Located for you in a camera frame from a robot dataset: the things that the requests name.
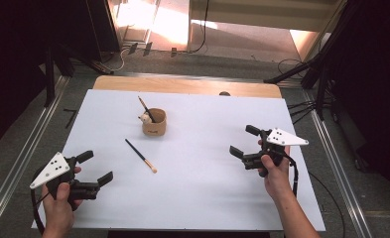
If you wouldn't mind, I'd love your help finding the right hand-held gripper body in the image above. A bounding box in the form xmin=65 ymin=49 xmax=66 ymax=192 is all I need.
xmin=241 ymin=128 xmax=310 ymax=179

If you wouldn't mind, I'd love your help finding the person's left hand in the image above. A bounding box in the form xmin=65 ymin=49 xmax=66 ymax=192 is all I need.
xmin=41 ymin=166 xmax=83 ymax=230

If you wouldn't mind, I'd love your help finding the round wooden brush holder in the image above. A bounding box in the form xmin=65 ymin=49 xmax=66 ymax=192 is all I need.
xmin=138 ymin=107 xmax=168 ymax=137

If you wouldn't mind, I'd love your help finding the black hanging cable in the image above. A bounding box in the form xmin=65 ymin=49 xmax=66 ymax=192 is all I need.
xmin=188 ymin=0 xmax=210 ymax=55

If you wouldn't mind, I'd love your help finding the right hand-held gripper cable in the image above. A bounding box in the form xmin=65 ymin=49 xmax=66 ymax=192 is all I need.
xmin=281 ymin=153 xmax=300 ymax=199

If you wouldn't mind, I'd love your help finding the white table mat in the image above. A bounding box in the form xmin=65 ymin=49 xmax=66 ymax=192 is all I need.
xmin=32 ymin=88 xmax=326 ymax=232

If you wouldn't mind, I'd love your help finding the wooden table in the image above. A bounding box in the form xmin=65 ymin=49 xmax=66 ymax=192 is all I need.
xmin=92 ymin=74 xmax=283 ymax=99

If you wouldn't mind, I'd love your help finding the person's right hand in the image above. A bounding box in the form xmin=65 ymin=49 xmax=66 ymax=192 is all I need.
xmin=257 ymin=138 xmax=295 ymax=201

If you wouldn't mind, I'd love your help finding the hand-held gripper cable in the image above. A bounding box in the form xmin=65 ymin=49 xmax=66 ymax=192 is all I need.
xmin=29 ymin=167 xmax=53 ymax=236
xmin=281 ymin=153 xmax=300 ymax=199

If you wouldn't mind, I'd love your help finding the black tripod stand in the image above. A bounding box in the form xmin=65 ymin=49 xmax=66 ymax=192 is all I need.
xmin=263 ymin=0 xmax=359 ymax=122

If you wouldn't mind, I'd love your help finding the bundle of black cables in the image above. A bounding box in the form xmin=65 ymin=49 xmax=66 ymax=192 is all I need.
xmin=287 ymin=99 xmax=317 ymax=125

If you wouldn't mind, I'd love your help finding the looped black floor cable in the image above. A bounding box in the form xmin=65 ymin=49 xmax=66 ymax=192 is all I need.
xmin=276 ymin=58 xmax=306 ymax=79

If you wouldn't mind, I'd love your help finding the aluminium floor rail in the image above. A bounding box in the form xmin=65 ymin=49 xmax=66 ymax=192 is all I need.
xmin=0 ymin=74 xmax=71 ymax=229
xmin=302 ymin=89 xmax=374 ymax=238

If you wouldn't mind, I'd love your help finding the white floor cable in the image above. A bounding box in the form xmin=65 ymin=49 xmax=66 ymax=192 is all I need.
xmin=102 ymin=46 xmax=131 ymax=72

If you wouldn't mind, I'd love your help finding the black metal stand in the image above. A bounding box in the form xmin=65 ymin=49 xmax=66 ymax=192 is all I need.
xmin=43 ymin=41 xmax=115 ymax=108

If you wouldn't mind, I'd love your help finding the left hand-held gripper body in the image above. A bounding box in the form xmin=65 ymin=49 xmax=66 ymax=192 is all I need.
xmin=29 ymin=152 xmax=101 ymax=212

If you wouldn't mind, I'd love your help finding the left hand-held gripper cable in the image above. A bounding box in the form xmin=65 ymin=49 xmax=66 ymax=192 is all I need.
xmin=29 ymin=167 xmax=53 ymax=236

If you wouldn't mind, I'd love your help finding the black brush with copper ferrule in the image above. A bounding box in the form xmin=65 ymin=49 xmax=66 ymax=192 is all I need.
xmin=137 ymin=95 xmax=157 ymax=124
xmin=124 ymin=138 xmax=158 ymax=175

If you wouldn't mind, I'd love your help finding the beige cabinet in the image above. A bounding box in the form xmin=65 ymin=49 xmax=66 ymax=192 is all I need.
xmin=188 ymin=0 xmax=340 ymax=34

